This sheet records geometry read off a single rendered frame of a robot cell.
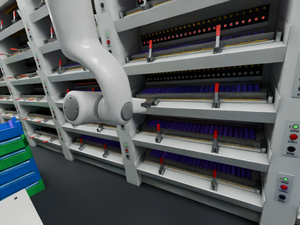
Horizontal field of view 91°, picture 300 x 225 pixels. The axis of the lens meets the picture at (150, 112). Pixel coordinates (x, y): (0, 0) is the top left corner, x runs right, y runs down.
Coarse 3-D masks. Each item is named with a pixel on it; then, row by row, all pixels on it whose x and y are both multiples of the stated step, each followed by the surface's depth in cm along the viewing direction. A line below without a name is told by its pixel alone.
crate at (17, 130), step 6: (12, 120) 96; (0, 126) 93; (6, 126) 95; (18, 126) 85; (0, 132) 80; (6, 132) 81; (12, 132) 83; (18, 132) 85; (0, 138) 80; (6, 138) 82
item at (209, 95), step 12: (144, 96) 77; (156, 96) 74; (168, 96) 71; (180, 96) 68; (192, 96) 65; (204, 96) 62; (228, 96) 58; (240, 96) 56; (252, 96) 54; (264, 96) 53
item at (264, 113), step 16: (176, 80) 77; (192, 80) 73; (208, 80) 70; (224, 80) 66; (240, 80) 64; (272, 80) 54; (272, 96) 49; (144, 112) 74; (160, 112) 69; (176, 112) 65; (192, 112) 61; (208, 112) 58; (224, 112) 55; (240, 112) 52; (256, 112) 49; (272, 112) 47
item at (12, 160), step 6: (30, 150) 90; (12, 156) 84; (18, 156) 86; (24, 156) 88; (30, 156) 91; (0, 162) 81; (6, 162) 83; (12, 162) 85; (18, 162) 87; (0, 168) 81
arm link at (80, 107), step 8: (72, 96) 34; (80, 96) 33; (88, 96) 35; (96, 96) 36; (64, 104) 36; (72, 104) 34; (80, 104) 33; (88, 104) 34; (96, 104) 35; (64, 112) 36; (72, 112) 34; (80, 112) 33; (88, 112) 34; (96, 112) 35; (72, 120) 35; (80, 120) 34; (88, 120) 36; (96, 120) 37
